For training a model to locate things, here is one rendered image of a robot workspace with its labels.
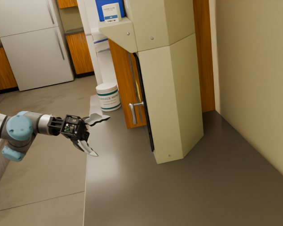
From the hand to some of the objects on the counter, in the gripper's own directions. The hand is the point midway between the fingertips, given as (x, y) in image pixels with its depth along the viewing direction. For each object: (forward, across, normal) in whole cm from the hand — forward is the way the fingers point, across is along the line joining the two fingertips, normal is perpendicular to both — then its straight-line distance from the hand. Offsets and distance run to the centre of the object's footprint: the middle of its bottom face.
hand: (105, 136), depth 100 cm
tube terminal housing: (+20, +15, +34) cm, 42 cm away
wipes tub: (-30, +38, +64) cm, 80 cm away
